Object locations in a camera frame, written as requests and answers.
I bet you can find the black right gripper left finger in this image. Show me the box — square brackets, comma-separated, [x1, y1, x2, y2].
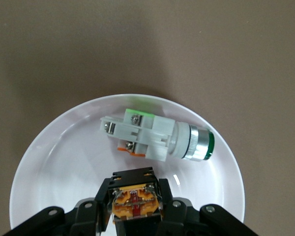
[94, 177, 114, 233]

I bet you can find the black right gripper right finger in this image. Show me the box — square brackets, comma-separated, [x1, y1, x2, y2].
[158, 178, 174, 222]

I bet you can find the black orange switch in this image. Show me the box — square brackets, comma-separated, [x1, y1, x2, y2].
[107, 167, 163, 236]

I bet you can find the pink round plate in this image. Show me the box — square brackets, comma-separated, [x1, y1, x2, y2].
[9, 93, 245, 231]

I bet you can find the white green push-button switch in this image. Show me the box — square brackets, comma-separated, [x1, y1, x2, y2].
[100, 108, 215, 162]

